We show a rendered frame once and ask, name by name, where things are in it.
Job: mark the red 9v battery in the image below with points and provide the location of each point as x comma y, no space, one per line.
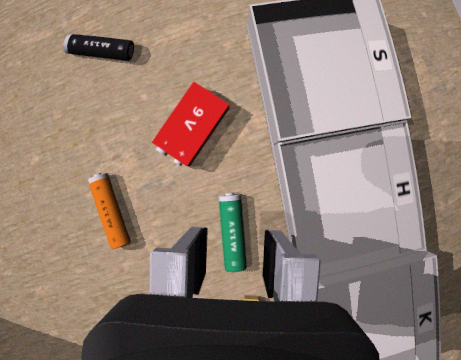
190,125

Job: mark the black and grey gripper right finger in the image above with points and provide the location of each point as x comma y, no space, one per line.
287,274

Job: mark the yellow hex nut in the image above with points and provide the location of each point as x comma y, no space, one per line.
250,298

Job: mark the white open cardboard bins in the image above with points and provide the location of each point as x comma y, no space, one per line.
310,54

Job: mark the black aa battery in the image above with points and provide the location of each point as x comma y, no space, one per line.
102,47

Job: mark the orange aa battery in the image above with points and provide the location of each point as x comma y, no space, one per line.
109,210

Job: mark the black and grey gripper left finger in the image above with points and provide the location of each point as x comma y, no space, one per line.
170,267

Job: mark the green aa battery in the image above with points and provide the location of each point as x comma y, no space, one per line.
232,230

